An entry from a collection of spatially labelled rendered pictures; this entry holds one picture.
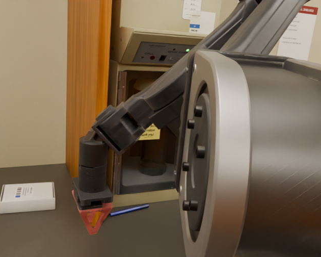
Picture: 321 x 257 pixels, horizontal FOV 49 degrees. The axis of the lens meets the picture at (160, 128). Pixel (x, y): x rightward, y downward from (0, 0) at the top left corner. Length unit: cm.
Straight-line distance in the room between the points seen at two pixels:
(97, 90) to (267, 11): 53
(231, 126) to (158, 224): 97
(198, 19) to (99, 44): 29
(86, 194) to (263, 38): 44
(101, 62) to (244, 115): 78
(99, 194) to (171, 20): 58
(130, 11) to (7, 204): 67
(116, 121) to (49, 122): 83
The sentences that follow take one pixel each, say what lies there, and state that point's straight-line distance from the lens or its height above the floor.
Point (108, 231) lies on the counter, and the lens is 106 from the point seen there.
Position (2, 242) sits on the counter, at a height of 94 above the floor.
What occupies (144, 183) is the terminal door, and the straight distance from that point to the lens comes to 116.
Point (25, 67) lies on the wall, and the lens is 142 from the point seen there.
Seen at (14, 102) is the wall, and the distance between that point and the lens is 145.
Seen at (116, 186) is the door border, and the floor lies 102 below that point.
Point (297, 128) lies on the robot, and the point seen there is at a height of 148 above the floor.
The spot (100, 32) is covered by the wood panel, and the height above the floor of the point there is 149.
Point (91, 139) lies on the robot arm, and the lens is 69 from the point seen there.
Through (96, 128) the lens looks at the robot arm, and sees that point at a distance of 68.
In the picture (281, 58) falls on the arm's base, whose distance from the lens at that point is 28.
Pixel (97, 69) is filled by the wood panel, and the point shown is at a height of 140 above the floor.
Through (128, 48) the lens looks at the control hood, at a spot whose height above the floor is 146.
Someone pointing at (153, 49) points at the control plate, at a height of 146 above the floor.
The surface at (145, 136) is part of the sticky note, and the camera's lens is 110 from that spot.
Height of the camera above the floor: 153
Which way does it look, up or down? 17 degrees down
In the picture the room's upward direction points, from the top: 5 degrees clockwise
